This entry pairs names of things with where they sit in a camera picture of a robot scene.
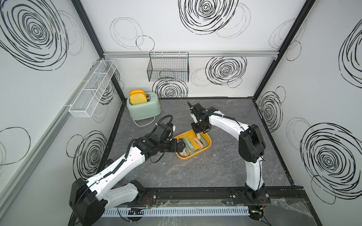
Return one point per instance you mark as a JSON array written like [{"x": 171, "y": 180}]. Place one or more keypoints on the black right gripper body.
[{"x": 198, "y": 127}]

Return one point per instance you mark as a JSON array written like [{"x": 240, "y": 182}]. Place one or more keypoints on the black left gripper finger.
[
  {"x": 181, "y": 143},
  {"x": 181, "y": 150}
]

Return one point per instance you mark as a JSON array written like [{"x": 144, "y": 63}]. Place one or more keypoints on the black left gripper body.
[{"x": 168, "y": 145}]

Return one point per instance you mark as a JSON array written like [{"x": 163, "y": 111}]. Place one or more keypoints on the yellow storage box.
[{"x": 204, "y": 138}]

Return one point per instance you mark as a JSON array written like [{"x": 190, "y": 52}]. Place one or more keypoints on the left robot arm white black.
[{"x": 90, "y": 198}]

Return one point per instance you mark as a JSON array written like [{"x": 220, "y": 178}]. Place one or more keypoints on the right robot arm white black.
[{"x": 251, "y": 142}]

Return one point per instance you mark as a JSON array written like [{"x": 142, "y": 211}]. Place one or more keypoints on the light green fruit knife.
[{"x": 188, "y": 144}]

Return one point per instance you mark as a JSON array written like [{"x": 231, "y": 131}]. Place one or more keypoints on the mint green toaster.
[{"x": 151, "y": 108}]

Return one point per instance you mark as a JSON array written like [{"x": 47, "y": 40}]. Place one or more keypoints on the yellow toast slice front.
[{"x": 138, "y": 98}]

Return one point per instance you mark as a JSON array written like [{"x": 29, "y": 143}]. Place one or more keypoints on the yellow toast slice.
[
  {"x": 136, "y": 91},
  {"x": 138, "y": 98}
]

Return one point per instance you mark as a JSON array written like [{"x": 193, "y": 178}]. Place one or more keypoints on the yellow toast slice rear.
[{"x": 136, "y": 91}]

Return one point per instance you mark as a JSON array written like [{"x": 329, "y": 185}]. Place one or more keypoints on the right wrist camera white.
[{"x": 193, "y": 116}]

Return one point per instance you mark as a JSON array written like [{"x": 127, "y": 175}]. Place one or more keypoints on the green handled fruit knife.
[{"x": 195, "y": 145}]

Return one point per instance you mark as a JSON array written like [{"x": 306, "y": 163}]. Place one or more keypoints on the white slotted cable duct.
[{"x": 178, "y": 211}]

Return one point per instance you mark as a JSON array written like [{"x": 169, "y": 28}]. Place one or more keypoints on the black wire wall basket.
[{"x": 168, "y": 64}]

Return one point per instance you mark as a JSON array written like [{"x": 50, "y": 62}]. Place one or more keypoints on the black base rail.
[{"x": 236, "y": 195}]

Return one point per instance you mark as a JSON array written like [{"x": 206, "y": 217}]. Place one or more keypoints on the white mesh wall shelf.
[{"x": 95, "y": 86}]

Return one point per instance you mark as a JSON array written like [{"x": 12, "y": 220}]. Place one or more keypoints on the aluminium wall rail back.
[{"x": 211, "y": 53}]

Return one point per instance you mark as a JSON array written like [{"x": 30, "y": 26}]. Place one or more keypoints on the aluminium wall rail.
[
  {"x": 211, "y": 53},
  {"x": 34, "y": 154}
]

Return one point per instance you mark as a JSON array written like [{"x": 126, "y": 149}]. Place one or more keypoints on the black corner frame post right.
[{"x": 284, "y": 46}]

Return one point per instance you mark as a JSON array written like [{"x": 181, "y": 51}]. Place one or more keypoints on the black corner frame post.
[
  {"x": 95, "y": 41},
  {"x": 284, "y": 46}
]

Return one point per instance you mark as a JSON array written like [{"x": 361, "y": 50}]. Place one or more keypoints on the black corner frame post left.
[{"x": 95, "y": 41}]

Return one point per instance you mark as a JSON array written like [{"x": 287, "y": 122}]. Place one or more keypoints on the aluminium wall rail left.
[{"x": 34, "y": 154}]

